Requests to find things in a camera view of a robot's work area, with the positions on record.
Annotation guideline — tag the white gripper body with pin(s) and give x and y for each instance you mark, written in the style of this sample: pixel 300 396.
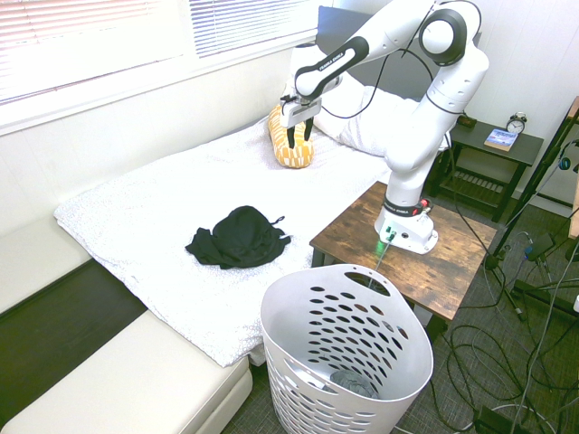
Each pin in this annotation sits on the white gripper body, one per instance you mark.
pixel 299 110

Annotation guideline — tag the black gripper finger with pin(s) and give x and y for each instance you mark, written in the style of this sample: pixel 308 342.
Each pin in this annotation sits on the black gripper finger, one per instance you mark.
pixel 291 138
pixel 308 130

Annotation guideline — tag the black clothing garment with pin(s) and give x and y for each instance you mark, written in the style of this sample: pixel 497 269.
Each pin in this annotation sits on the black clothing garment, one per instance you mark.
pixel 240 239

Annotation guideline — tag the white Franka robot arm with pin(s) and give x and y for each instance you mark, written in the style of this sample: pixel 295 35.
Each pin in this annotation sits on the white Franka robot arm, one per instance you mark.
pixel 407 153

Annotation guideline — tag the white perforated laundry basket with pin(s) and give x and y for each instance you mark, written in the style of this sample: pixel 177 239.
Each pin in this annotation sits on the white perforated laundry basket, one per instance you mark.
pixel 398 361

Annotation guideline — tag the yellow white patterned pillow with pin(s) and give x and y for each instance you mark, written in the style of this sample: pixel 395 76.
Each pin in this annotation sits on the yellow white patterned pillow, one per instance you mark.
pixel 296 156

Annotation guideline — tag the large white bed pillow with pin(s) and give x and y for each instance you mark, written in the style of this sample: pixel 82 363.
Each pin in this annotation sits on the large white bed pillow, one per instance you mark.
pixel 362 122

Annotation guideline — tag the dark grey headboard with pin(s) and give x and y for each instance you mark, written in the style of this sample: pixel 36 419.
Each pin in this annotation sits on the dark grey headboard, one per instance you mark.
pixel 389 77

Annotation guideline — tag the narrow white window blind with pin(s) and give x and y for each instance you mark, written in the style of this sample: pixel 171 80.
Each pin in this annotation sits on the narrow white window blind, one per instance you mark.
pixel 253 22

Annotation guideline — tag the bed with white cover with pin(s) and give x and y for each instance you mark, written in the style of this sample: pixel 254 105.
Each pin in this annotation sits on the bed with white cover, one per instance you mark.
pixel 181 190

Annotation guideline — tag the small dark box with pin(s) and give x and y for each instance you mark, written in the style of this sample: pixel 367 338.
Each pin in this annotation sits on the small dark box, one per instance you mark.
pixel 466 122

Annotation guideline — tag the black nightstand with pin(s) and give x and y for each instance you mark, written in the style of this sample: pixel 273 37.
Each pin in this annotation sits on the black nightstand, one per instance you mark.
pixel 497 156

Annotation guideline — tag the rustic wooden side table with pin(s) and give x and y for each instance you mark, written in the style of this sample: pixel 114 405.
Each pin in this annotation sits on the rustic wooden side table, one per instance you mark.
pixel 434 276

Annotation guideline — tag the blue white book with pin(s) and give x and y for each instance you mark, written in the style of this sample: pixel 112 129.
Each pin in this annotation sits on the blue white book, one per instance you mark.
pixel 501 139

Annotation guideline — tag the black alarm clock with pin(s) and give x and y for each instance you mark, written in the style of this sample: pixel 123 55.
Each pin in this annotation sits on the black alarm clock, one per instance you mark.
pixel 516 124

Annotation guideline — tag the wide white window blind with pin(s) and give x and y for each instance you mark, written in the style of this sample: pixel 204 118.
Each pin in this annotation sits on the wide white window blind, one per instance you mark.
pixel 68 40

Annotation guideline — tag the grey cloth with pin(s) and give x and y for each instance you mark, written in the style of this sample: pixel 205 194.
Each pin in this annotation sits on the grey cloth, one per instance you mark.
pixel 354 385

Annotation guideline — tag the black power adapter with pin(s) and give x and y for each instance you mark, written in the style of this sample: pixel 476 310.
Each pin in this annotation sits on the black power adapter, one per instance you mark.
pixel 540 246

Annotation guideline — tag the cream bench cushion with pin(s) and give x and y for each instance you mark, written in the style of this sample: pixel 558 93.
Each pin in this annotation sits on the cream bench cushion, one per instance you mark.
pixel 31 262
pixel 135 384

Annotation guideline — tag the black power strip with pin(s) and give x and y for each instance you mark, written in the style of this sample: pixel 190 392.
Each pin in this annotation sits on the black power strip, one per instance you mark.
pixel 497 420

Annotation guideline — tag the black camera tripod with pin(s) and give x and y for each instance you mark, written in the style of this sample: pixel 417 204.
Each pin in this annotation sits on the black camera tripod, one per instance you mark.
pixel 534 190

